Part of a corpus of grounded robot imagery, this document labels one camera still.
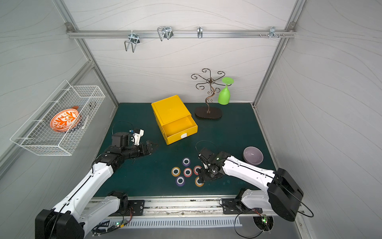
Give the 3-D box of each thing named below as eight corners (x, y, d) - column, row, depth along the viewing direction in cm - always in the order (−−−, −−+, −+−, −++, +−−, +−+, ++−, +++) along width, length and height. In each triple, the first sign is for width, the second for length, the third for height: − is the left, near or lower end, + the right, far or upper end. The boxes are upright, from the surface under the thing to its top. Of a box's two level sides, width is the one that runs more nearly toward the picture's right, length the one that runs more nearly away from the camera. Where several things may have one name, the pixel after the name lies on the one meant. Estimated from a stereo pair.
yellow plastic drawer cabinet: (171, 157, 93) (167, 138, 76) (157, 124, 110) (151, 103, 93) (197, 145, 98) (198, 125, 81) (180, 115, 115) (178, 94, 99)
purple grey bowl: (243, 165, 91) (246, 160, 85) (240, 152, 97) (243, 146, 91) (260, 165, 91) (265, 160, 85) (256, 152, 97) (260, 146, 91)
